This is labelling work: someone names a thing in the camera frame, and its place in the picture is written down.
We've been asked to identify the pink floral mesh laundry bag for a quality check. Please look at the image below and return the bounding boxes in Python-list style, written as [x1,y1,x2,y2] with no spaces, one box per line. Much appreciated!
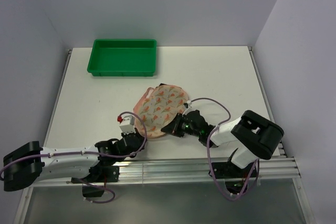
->
[133,84,189,139]

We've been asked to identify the green plastic tray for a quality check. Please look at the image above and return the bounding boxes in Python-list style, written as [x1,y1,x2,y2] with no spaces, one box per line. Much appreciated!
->
[87,39,157,77]

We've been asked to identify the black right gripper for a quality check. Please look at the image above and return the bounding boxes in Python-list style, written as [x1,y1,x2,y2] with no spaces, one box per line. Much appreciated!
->
[162,112,201,137]

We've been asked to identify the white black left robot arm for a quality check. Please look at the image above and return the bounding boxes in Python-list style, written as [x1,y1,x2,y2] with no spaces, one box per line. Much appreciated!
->
[1,130,146,192]

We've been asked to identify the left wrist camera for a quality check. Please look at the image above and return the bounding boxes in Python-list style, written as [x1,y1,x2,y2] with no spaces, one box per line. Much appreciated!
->
[117,115,135,134]

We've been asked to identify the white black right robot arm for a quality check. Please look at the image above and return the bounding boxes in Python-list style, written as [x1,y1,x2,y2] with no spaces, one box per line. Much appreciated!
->
[161,110,285,177]

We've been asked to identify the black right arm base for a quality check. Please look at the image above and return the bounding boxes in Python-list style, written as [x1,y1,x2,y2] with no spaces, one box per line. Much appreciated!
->
[208,158,260,198]

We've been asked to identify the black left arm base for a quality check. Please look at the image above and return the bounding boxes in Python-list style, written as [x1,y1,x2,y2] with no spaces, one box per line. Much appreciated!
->
[71,166,119,204]

